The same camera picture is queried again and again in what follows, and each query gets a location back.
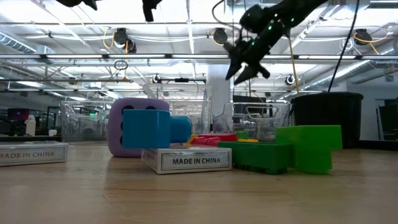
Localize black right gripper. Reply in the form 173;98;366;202
223;26;286;85

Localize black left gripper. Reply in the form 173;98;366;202
55;0;164;23

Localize bright green long brick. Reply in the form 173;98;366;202
275;124;343;175

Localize blue heart-shaped block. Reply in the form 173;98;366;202
121;108;193;149

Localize purple foam die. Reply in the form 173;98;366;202
107;97;170;158

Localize white playing card box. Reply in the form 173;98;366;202
141;146;233;175
0;141;70;167

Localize white building column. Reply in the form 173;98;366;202
206;63;233;125

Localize low clear plastic tray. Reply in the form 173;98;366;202
60;100;114;144
213;101;292;143

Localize tall clear plastic bin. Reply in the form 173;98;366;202
139;83;213;147

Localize red toy brick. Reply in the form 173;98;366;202
189;133;239;147

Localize long ceiling light strip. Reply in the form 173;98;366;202
0;53;398;60

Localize yellow toy block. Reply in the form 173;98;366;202
185;134;200;147

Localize dark green long brick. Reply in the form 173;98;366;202
217;141;295;175

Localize black bucket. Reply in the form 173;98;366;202
290;91;364;149

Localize dark computer monitor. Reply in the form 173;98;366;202
6;108;31;123

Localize white bottle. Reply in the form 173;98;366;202
24;114;37;136

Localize black background table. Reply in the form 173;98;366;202
0;134;62;143

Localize black equipment rack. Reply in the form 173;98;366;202
375;98;398;141

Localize yellow cable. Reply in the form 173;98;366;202
287;30;300;94

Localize black ceiling rail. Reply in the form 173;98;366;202
0;77;134;83

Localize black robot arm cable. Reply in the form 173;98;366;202
327;0;361;93

